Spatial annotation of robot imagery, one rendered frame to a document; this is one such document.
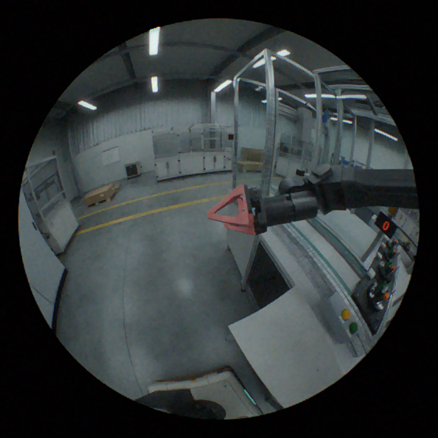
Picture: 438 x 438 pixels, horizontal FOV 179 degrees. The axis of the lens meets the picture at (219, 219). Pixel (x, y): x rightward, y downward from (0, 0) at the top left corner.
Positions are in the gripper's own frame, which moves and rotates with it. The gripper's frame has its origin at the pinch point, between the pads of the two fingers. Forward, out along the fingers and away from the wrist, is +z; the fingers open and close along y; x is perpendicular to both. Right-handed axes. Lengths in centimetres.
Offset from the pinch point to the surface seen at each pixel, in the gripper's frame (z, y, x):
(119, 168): 637, -194, -458
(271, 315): -9.4, -20.6, 32.3
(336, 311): -33.0, -15.3, 34.1
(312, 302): -27, -28, 33
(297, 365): -19, -9, 50
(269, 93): -31, -5, -62
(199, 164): 176, -327, -334
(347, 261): -55, -41, 23
